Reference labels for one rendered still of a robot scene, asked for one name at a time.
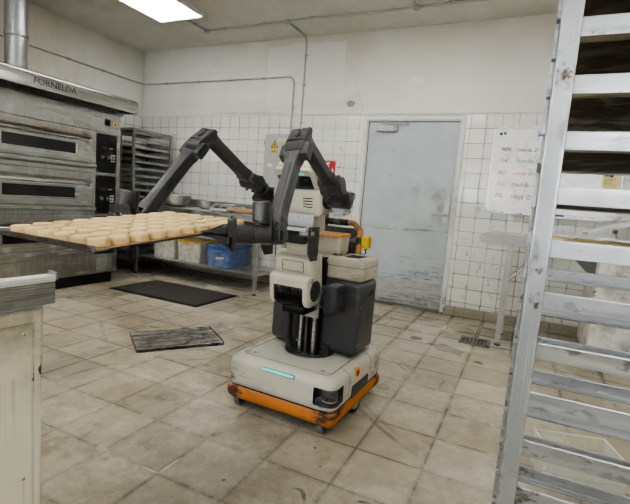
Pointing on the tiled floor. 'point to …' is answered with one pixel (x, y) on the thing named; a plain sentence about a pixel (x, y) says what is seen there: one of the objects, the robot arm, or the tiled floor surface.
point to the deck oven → (44, 169)
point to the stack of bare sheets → (175, 339)
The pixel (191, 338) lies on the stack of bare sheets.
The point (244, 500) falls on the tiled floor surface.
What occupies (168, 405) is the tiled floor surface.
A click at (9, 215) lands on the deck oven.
